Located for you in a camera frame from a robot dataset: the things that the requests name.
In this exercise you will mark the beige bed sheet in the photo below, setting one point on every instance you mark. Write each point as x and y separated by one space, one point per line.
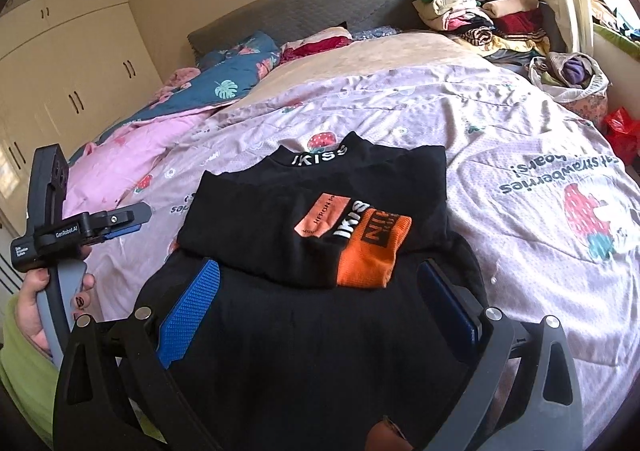
359 58

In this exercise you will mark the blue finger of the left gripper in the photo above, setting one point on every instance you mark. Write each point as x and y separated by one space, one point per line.
123 229

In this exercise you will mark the grey quilted headboard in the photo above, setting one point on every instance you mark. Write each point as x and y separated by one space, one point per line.
286 20

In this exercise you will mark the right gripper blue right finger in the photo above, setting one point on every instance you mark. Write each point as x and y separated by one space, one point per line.
454 310

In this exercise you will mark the pink floral quilt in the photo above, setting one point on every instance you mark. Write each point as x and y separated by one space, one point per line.
106 172

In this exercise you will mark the lilac strawberry print duvet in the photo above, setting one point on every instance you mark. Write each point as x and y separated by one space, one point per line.
547 207

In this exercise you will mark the red plastic bag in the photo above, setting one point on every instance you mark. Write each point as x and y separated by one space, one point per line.
622 133

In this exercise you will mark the left hand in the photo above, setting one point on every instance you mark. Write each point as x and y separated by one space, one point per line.
49 302

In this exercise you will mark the teal leaf print blanket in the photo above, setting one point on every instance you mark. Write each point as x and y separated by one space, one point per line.
226 75

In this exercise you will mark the black sweater orange cuffs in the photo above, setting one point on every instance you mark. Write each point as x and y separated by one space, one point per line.
319 329

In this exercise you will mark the clothes on window sill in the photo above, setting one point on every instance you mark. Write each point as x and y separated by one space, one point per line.
609 18

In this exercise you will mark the right hand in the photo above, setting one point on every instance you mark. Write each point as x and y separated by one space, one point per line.
386 436

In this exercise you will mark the bag with purple clothes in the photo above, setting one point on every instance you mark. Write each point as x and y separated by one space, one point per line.
573 80

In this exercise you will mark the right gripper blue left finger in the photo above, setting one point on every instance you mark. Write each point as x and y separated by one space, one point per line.
183 320

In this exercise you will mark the cream wardrobe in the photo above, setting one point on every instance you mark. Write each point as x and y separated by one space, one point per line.
70 69

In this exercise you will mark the pile of folded clothes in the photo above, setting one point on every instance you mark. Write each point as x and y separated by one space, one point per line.
488 27

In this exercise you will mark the green left sleeve forearm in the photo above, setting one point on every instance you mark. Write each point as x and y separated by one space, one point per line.
29 376

